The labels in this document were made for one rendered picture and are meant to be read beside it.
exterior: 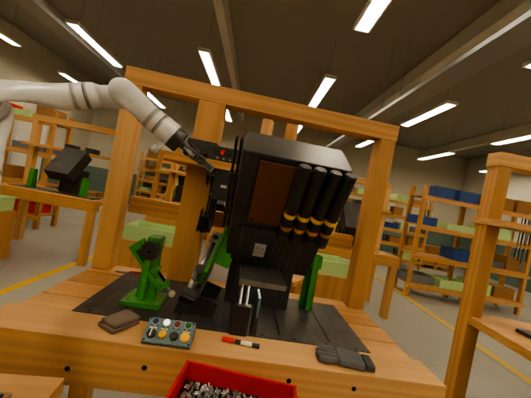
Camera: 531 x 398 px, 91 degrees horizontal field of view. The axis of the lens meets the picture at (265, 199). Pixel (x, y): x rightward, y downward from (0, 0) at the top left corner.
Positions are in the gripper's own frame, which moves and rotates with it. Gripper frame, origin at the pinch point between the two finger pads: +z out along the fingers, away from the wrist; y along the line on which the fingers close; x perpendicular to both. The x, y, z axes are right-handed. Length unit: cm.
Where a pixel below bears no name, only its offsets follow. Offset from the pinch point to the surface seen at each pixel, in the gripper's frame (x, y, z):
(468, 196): -265, 296, 449
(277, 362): 31, -24, 54
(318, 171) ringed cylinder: -21.6, -17.0, 22.8
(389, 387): 14, -34, 87
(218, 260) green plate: 26.6, 7.9, 28.5
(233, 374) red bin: 37, -31, 39
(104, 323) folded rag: 59, -7, 8
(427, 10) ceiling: -369, 293, 124
